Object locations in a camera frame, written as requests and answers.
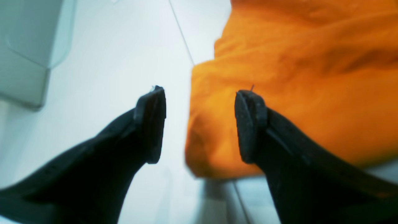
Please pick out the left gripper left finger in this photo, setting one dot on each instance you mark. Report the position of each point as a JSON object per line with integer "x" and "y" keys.
{"x": 88, "y": 183}

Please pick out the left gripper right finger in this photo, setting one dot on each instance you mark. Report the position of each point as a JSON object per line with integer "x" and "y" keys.
{"x": 308, "y": 184}

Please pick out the orange t-shirt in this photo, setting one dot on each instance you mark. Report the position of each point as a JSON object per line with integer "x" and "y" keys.
{"x": 329, "y": 66}

